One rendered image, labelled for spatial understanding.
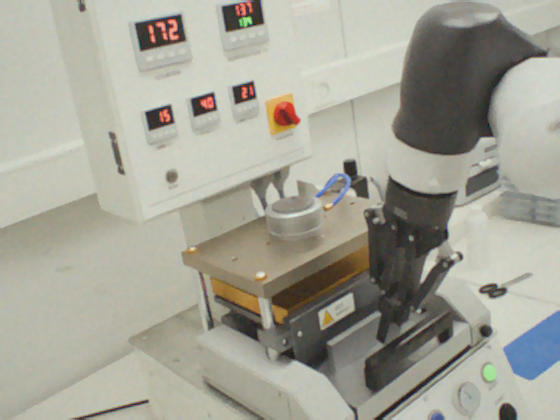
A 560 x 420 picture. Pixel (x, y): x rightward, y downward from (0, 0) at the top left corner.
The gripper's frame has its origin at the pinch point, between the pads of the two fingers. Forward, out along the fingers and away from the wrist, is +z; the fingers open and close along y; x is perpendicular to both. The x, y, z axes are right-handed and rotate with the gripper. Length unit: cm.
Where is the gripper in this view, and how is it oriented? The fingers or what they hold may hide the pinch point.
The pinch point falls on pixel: (392, 317)
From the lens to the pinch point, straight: 82.1
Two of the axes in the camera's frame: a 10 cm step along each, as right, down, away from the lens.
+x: 7.5, -3.3, 5.7
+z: -0.7, 8.2, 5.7
